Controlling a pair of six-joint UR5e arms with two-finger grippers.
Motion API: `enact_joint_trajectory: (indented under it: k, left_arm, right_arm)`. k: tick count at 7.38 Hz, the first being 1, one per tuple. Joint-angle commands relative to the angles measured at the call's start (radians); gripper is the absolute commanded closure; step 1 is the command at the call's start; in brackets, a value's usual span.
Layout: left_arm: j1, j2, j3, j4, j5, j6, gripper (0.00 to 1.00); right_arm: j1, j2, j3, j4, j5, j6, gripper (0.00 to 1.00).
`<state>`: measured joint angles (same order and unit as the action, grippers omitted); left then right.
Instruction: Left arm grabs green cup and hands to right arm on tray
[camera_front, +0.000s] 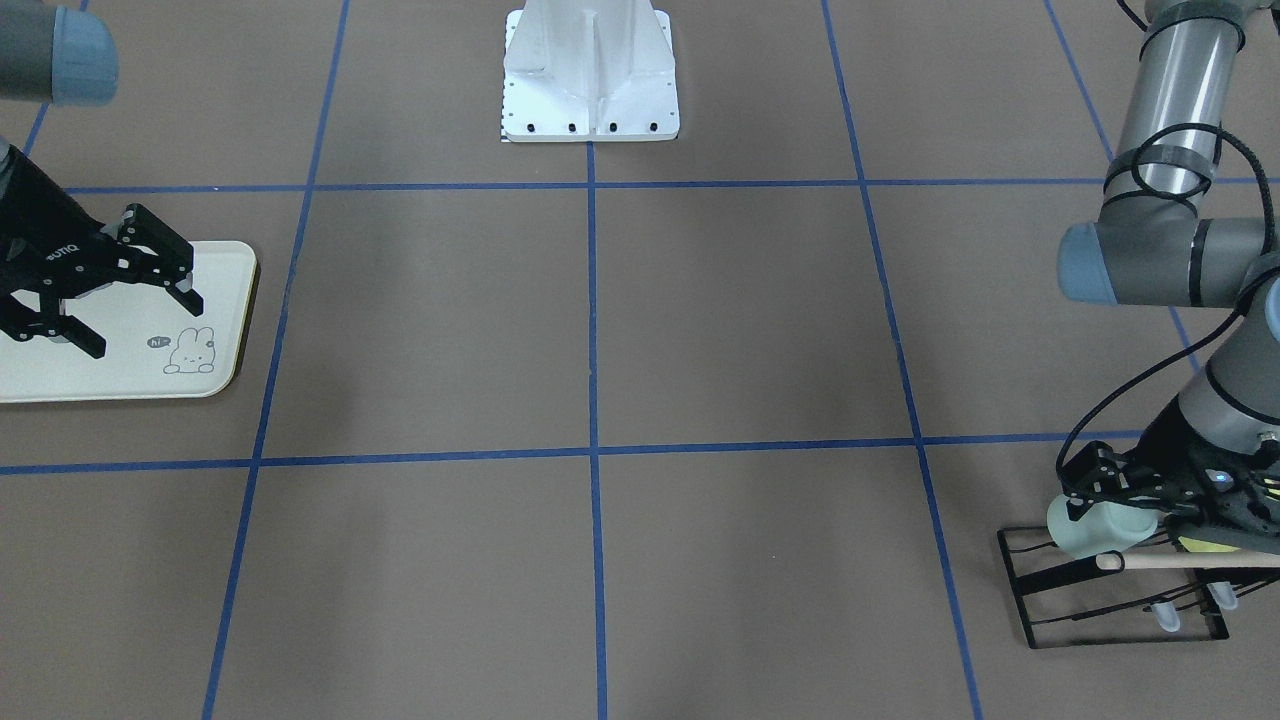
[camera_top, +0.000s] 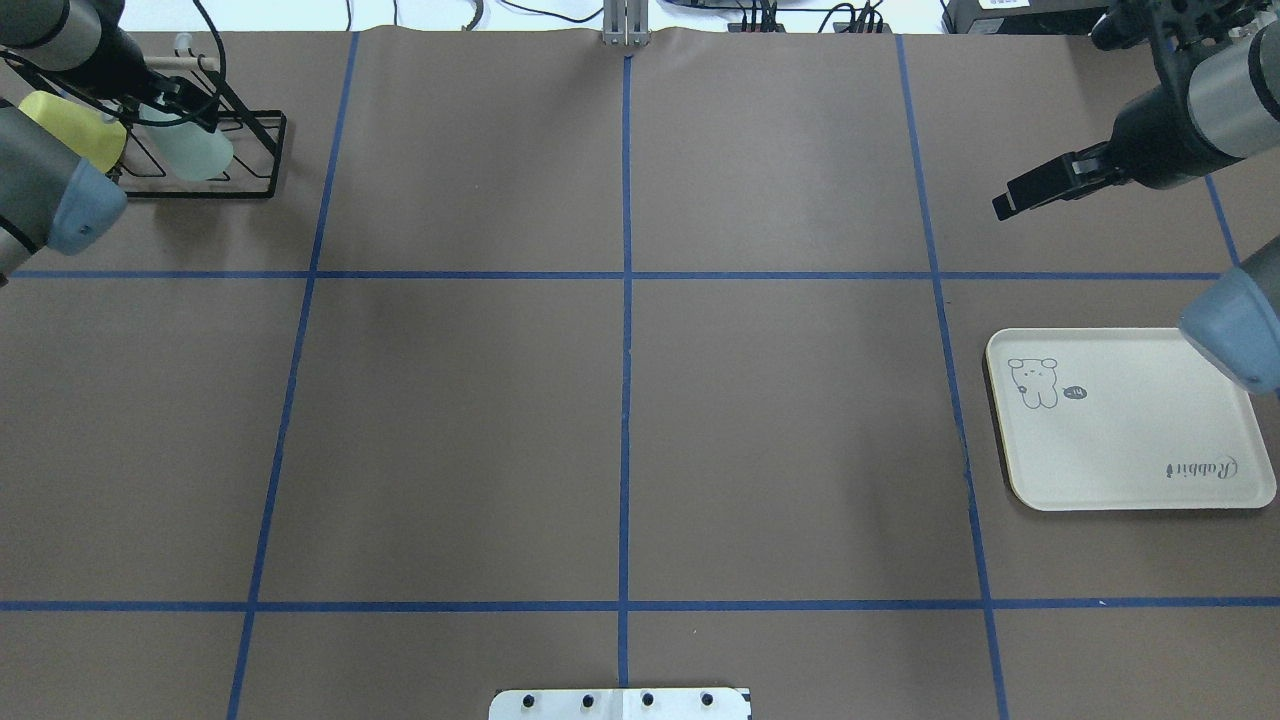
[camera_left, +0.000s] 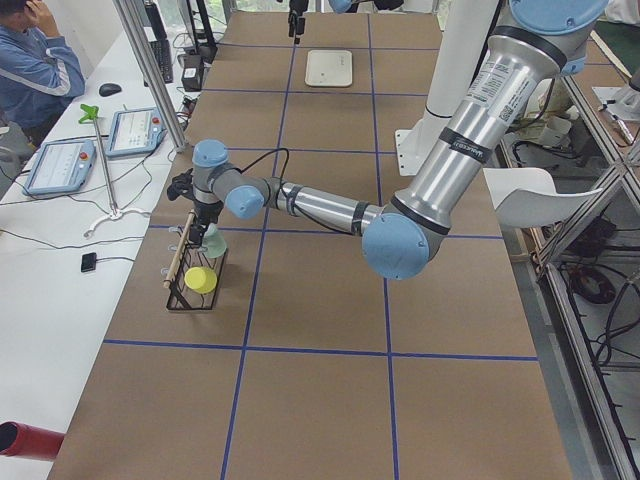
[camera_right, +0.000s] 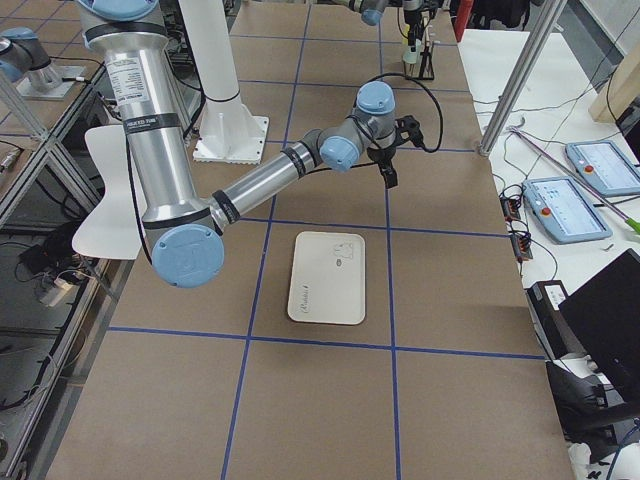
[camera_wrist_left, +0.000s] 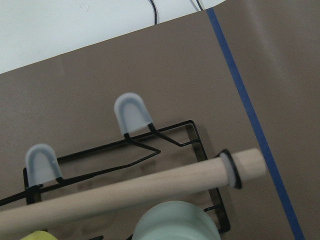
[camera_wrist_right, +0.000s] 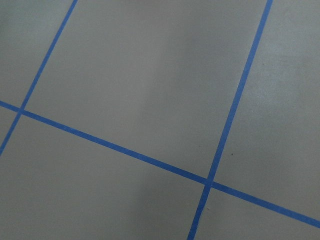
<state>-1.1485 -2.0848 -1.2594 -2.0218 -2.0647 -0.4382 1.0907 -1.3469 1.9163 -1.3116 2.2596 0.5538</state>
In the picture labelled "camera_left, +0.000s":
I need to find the white curved chair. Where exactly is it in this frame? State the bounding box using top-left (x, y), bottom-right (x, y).
top-left (483, 167), bottom-right (603, 228)

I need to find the black wire cup rack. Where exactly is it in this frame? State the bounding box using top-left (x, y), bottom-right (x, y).
top-left (163, 210), bottom-right (228, 312)

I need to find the white rabbit print tray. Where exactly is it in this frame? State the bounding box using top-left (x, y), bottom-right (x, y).
top-left (305, 50), bottom-right (353, 88)

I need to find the near blue teach pendant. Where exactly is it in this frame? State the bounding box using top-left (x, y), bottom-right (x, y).
top-left (23, 140), bottom-right (96, 197)

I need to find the blue teach pendant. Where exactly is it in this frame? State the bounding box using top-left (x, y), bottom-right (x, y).
top-left (23, 140), bottom-right (96, 197)
top-left (105, 108), bottom-right (166, 158)

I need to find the black keyboard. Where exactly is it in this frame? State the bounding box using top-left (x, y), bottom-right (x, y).
top-left (149, 39), bottom-right (174, 83)

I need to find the yellow plastic cup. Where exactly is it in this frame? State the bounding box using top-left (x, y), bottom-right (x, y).
top-left (184, 266), bottom-right (218, 295)

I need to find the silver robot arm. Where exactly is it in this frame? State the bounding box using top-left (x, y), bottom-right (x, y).
top-left (190, 1), bottom-right (606, 280)
top-left (287, 0), bottom-right (404, 45)

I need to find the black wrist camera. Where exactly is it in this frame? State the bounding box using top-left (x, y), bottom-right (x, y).
top-left (166, 169), bottom-right (194, 201)

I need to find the seated person in blue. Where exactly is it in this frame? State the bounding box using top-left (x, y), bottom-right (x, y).
top-left (1, 0), bottom-right (85, 146)

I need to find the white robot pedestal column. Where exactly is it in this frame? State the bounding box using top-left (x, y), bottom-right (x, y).
top-left (395, 0), bottom-right (501, 176)

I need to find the aluminium frame post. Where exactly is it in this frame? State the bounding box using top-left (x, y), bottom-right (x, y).
top-left (113, 0), bottom-right (187, 153)

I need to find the pale green plastic cup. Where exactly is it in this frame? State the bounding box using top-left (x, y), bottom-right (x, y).
top-left (201, 223), bottom-right (227, 259)

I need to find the far blue teach pendant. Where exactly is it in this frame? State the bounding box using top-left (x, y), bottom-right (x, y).
top-left (105, 108), bottom-right (166, 158)

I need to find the black small device on desk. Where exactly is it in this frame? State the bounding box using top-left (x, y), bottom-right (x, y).
top-left (80, 252), bottom-right (97, 273)

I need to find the black computer mouse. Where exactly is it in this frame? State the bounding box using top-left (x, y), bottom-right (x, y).
top-left (98, 83), bottom-right (122, 97)

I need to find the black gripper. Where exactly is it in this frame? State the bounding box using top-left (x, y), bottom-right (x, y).
top-left (188, 200), bottom-right (222, 247)
top-left (288, 0), bottom-right (307, 45)

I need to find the red cylinder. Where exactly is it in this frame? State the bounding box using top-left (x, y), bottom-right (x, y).
top-left (1, 421), bottom-right (65, 461)

